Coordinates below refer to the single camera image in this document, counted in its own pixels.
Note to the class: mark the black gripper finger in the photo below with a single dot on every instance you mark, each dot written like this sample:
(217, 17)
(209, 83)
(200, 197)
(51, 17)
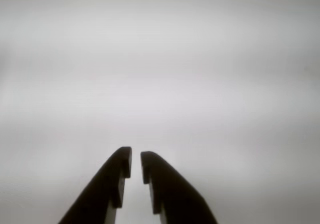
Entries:
(177, 199)
(105, 189)

